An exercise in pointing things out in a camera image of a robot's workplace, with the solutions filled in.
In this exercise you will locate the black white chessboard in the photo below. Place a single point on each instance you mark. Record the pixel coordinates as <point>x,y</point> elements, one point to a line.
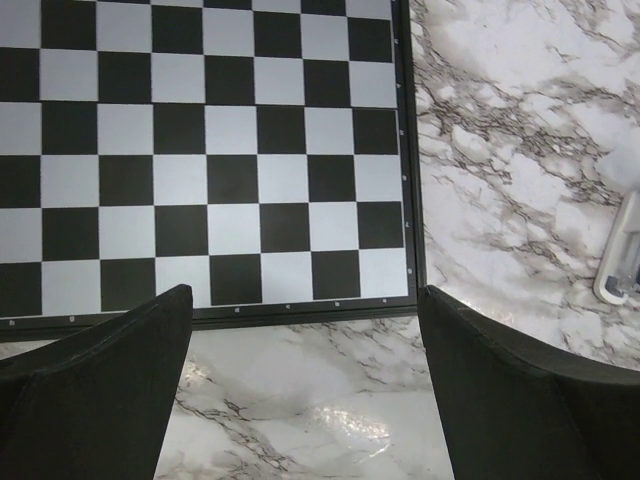
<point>262,152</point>

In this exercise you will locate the light blue stapler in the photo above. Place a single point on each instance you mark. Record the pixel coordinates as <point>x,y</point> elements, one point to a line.
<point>618,274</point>

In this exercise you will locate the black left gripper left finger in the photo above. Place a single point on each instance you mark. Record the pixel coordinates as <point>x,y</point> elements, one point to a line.
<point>96,404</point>

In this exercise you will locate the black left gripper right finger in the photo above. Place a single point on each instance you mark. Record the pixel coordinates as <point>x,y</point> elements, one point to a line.
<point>514,407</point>

